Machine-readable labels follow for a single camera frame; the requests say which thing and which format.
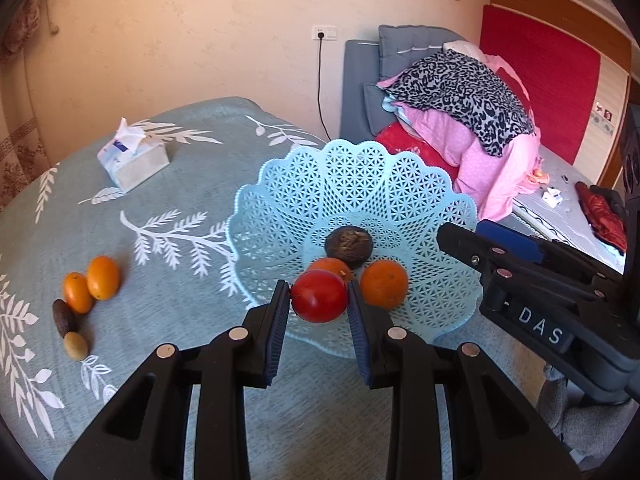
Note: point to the white tissue pack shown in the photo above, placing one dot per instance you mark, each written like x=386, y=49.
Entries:
x=135, y=165

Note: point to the white wall socket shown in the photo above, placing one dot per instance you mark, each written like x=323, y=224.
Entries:
x=325, y=33

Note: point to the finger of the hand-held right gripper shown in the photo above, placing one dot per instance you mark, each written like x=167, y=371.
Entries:
x=465, y=242
x=510, y=241

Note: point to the leopard print cloth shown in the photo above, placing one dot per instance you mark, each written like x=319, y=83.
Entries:
x=465, y=95

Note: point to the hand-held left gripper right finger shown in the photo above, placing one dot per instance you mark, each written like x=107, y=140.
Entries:
x=359, y=340

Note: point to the teal leaf-print tablecloth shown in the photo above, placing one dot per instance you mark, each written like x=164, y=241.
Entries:
x=200, y=310

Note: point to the pile of clothes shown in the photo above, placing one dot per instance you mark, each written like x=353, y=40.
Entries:
x=495, y=175

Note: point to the red tomato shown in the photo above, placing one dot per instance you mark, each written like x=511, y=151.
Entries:
x=320, y=297

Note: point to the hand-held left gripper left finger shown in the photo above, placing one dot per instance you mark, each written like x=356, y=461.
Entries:
x=280, y=330

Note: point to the dark red cloth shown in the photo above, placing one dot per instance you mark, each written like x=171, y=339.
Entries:
x=605, y=215

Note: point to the dark brown round fruit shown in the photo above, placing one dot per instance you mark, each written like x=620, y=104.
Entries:
x=348, y=245

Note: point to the small oval orange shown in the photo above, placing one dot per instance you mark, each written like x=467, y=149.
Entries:
x=103, y=277
x=77, y=292

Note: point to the light blue plastic lattice basket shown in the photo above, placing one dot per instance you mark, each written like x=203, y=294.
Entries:
x=350, y=185

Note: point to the grey-blue chair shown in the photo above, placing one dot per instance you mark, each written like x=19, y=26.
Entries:
x=357, y=90

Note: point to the grey bed mattress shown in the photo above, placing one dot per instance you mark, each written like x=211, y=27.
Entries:
x=565, y=215

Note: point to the wooden headboard frame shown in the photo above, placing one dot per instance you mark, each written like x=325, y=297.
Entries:
x=612, y=85

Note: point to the round orange with dark stem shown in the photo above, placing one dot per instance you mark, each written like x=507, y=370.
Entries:
x=327, y=264

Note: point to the dark brown avocado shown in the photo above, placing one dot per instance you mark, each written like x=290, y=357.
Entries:
x=64, y=317

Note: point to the grey fuzzy cloth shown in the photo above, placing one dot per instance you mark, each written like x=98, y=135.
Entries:
x=565, y=410

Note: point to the small tan round fruit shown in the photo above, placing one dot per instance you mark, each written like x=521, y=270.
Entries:
x=76, y=346

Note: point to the white pillow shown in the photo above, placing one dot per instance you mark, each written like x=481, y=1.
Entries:
x=467, y=50

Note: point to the grey quilted cushion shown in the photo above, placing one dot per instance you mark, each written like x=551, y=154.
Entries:
x=410, y=42

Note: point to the red padded headboard panel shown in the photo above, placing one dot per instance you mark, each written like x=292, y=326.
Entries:
x=550, y=75

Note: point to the beige patterned curtain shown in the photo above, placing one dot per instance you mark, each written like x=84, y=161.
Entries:
x=20, y=150

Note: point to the small white object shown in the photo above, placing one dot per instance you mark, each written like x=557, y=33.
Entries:
x=552, y=196

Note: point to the small orange-pink object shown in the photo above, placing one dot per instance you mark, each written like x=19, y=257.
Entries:
x=539, y=175

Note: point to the red pillow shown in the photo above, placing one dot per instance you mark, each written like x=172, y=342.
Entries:
x=405, y=142

